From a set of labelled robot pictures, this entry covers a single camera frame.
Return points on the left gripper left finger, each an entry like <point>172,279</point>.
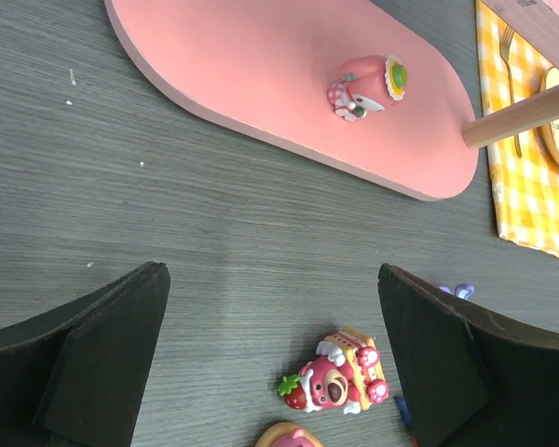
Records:
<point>75,375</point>

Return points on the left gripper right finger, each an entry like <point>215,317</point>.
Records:
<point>470,376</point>

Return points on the purple bunny with cake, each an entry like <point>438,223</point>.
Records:
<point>463,291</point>

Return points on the pink bear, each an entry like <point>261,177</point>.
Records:
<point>287,434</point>
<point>346,374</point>

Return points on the pink three-tier wooden shelf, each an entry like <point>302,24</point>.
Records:
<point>262,68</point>

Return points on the pink bear on donut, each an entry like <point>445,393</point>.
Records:
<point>287,434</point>

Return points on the yellow white checkered cloth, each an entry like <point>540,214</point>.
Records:
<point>525,188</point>

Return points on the pink toy with yellow hat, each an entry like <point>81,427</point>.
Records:
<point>367,85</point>

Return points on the gold fork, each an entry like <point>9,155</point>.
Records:
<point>505,42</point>

